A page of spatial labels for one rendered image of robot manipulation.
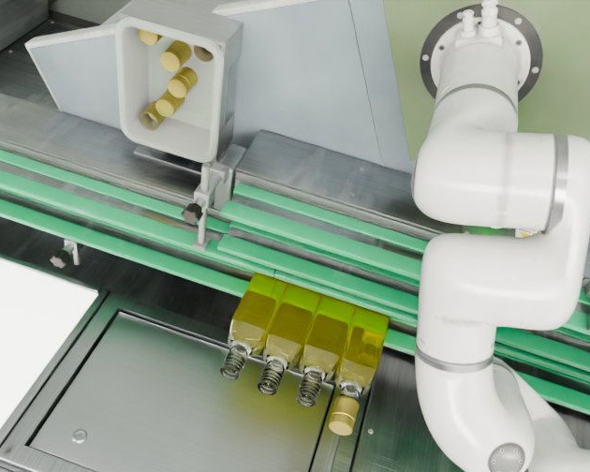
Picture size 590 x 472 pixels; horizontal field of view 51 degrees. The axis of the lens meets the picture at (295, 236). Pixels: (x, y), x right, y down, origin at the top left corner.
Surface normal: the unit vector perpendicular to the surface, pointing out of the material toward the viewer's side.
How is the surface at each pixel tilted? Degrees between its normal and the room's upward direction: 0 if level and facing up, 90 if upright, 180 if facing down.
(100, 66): 0
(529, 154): 68
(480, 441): 42
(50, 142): 90
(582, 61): 2
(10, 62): 90
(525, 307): 11
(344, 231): 90
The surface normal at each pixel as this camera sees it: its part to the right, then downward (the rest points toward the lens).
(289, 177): 0.14, -0.71
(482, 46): -0.08, -0.76
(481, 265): -0.25, -0.31
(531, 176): -0.26, -0.05
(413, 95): -0.25, 0.64
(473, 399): 0.15, -0.09
